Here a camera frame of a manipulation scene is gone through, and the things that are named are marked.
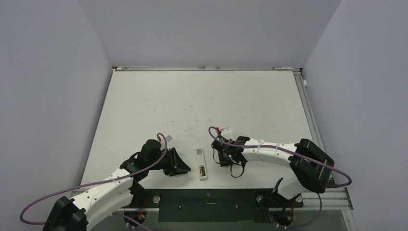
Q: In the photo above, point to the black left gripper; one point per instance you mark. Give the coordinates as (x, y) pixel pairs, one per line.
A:
(176, 166)

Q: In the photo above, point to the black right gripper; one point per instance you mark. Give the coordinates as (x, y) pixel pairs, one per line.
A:
(226, 162)

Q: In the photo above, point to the white remote control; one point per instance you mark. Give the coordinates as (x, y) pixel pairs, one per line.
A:
(201, 162)

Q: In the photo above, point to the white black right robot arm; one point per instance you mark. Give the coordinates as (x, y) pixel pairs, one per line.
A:
(311, 166)

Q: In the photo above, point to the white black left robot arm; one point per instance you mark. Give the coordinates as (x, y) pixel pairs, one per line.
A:
(122, 188)

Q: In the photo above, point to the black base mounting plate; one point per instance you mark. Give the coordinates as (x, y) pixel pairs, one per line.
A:
(211, 205)

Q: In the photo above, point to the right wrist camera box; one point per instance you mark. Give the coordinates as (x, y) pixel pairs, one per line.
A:
(224, 130)

